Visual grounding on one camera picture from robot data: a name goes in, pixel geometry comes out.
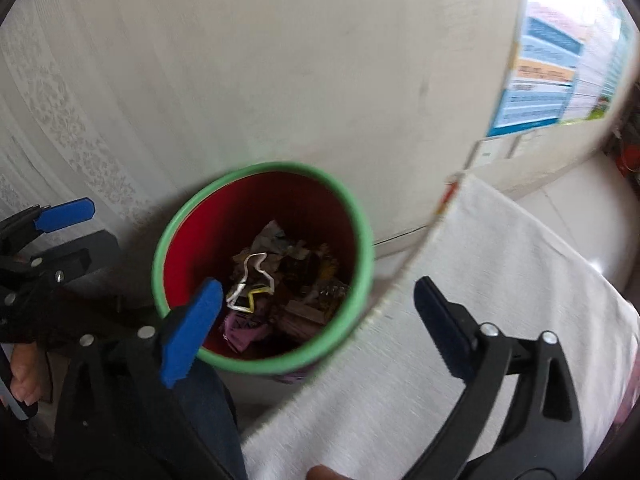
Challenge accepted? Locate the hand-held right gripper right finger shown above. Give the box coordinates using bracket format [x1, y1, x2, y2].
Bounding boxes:
[405, 275, 587, 480]

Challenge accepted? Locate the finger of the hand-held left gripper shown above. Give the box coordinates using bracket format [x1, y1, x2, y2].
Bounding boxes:
[0, 198, 96, 242]
[0, 229, 122, 287]

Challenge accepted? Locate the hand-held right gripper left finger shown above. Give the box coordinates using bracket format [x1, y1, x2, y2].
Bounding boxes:
[55, 278, 238, 480]

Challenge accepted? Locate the heap of wrappers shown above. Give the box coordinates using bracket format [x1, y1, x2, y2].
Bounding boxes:
[220, 219, 353, 357]

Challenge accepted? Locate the green rimmed red bin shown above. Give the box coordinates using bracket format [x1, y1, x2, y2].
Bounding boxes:
[152, 161, 375, 376]

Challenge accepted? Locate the person's left hand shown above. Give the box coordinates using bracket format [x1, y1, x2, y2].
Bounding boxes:
[9, 343, 52, 407]

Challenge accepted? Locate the person's right hand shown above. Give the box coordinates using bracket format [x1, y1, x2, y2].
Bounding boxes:
[305, 465, 351, 480]

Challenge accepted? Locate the white table cloth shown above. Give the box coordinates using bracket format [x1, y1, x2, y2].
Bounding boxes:
[239, 172, 640, 480]

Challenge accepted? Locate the red container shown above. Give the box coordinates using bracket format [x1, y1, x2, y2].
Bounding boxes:
[615, 144, 640, 177]

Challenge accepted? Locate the white wall switch plate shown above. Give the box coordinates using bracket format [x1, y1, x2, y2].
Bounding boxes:
[467, 139, 502, 169]

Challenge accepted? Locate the white wall socket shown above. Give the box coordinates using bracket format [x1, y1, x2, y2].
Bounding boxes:
[507, 132, 537, 159]

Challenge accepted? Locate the blue bordered wall poster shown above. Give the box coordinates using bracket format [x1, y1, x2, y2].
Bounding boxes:
[487, 2, 587, 139]

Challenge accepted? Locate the white chart wall poster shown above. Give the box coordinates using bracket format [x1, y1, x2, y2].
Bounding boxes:
[565, 10, 622, 122]

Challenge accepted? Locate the green bordered wall poster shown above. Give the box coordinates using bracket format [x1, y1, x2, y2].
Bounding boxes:
[594, 24, 637, 122]

